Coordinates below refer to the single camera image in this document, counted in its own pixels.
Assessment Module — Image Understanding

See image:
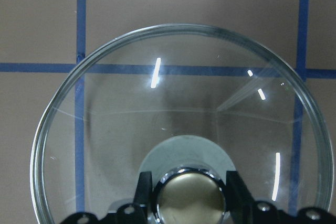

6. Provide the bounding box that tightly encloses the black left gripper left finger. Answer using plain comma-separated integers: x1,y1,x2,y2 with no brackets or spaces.
62,172,152,224

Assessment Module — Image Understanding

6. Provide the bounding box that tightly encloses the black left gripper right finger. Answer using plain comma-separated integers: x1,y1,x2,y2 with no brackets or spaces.
225,171,335,223

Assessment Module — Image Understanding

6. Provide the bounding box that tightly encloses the glass pot lid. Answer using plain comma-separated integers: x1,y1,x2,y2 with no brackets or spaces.
30,24,334,223

